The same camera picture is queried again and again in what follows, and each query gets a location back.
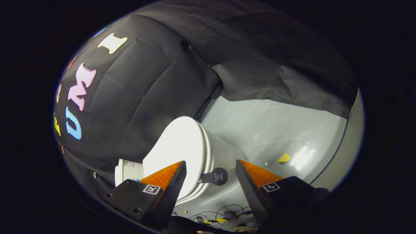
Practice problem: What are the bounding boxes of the tangle of black cables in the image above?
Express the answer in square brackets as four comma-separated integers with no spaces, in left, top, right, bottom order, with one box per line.
[187,204,254,228]

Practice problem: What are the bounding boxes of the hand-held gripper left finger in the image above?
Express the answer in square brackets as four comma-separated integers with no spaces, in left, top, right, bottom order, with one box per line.
[103,160,187,230]

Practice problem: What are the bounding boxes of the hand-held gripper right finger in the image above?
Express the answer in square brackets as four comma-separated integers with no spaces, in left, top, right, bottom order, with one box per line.
[236,159,330,228]

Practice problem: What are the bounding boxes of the white toilet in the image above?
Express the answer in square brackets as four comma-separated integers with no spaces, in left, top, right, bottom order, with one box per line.
[114,121,251,209]

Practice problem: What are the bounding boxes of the black round lid pull tab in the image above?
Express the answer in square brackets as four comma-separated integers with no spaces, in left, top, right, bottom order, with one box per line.
[198,167,229,186]

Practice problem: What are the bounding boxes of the black backdrop cloth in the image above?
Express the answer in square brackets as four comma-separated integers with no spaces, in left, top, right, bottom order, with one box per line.
[54,0,358,195]

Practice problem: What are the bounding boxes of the white toilet lid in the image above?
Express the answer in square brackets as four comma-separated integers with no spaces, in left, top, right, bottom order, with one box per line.
[142,116,209,202]

